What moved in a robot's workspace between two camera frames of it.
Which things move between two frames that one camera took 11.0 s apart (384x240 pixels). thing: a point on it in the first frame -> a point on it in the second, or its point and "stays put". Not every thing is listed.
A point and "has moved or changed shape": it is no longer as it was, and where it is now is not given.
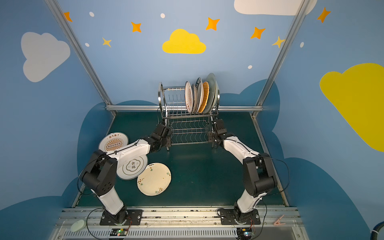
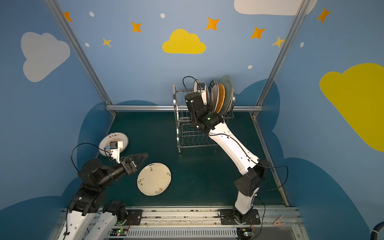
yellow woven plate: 206,93 has moved or changed shape
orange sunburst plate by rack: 112,141 stays put
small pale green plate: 217,96 -> 231,102
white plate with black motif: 132,168 has moved or changed shape
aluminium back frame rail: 179,107 stays put
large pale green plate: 212,83 -> 226,81
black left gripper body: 166,135 -> 130,165
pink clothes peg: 278,222 stays put
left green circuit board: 119,232 stays put
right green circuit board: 244,233 stays put
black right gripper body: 215,135 -> 202,109
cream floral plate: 154,179 stays put
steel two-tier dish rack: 187,129 has moved or changed shape
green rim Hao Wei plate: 199,86 has moved or changed shape
